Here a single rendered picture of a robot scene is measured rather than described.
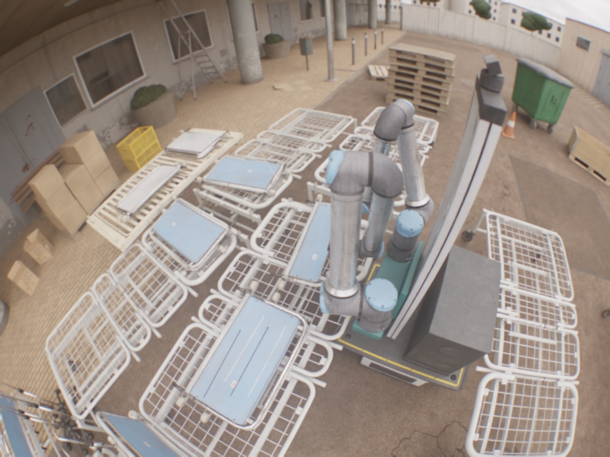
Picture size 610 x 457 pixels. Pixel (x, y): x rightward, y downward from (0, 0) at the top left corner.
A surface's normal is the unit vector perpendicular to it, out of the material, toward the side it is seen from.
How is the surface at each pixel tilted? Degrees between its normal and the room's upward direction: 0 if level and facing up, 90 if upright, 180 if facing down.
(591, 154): 90
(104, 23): 90
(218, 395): 5
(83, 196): 90
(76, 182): 90
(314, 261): 1
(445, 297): 0
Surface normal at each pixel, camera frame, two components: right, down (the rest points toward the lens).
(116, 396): -0.08, -0.66
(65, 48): 0.91, 0.26
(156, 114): 0.55, 0.71
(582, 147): -0.72, 0.56
